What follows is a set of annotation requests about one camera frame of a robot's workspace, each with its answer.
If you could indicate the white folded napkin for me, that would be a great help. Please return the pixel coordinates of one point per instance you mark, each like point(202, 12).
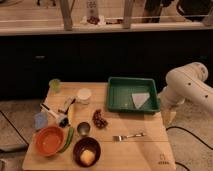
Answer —
point(139, 99)

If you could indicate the wooden post right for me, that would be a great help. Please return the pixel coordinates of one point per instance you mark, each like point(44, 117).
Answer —
point(128, 8)

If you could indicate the white handled brush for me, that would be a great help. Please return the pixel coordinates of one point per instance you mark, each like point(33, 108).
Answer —
point(60, 119)

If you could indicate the dark brown bowl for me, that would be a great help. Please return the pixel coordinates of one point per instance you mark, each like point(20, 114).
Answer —
point(87, 143)

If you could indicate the small metal cup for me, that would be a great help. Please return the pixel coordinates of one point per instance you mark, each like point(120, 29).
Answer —
point(83, 128)

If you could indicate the yellow banana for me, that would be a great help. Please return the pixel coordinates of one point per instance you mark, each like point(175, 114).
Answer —
point(70, 114)

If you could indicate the small green cup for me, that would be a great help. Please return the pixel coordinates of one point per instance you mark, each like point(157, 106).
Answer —
point(54, 85)

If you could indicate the silver metal fork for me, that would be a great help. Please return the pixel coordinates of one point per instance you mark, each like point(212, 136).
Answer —
point(120, 138)

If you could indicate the green chili pepper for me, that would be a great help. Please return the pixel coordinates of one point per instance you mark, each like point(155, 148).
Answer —
point(68, 140)

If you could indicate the white paper cup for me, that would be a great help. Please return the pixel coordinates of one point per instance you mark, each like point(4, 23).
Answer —
point(84, 95)

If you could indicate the wooden post left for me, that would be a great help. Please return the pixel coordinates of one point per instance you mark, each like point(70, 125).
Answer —
point(66, 14)

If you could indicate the white packet with sign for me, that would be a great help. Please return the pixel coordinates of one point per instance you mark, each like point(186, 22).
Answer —
point(92, 14)

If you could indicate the orange plastic bowl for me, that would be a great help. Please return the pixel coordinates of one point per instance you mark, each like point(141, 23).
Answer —
point(49, 140)

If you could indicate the green plastic tray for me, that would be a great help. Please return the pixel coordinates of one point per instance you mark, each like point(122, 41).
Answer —
point(120, 90)

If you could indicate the white marker pen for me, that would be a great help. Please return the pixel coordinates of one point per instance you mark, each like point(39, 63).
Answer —
point(66, 105)

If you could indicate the wooden post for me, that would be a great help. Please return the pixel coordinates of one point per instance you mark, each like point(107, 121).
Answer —
point(128, 8)
point(66, 14)

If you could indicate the bunch of dark grapes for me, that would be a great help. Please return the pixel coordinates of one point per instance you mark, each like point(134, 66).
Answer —
point(98, 120)

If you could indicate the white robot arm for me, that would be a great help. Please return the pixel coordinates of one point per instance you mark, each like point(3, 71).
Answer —
point(185, 82)

